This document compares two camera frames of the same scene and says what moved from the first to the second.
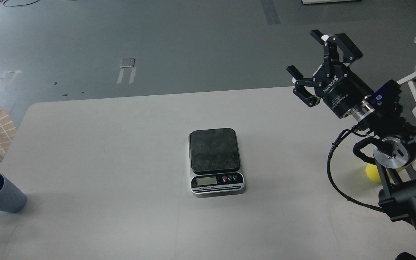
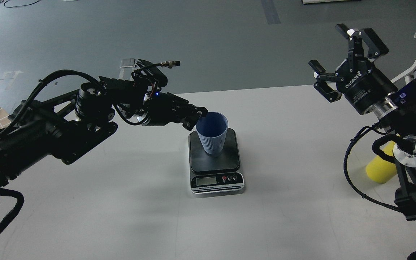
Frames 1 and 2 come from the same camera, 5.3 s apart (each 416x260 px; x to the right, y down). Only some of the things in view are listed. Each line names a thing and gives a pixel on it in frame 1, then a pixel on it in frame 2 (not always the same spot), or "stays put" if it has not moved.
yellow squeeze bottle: x=372 y=172 stays put
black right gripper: x=341 y=89 to x=363 y=82
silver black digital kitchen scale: x=214 y=162 stays put
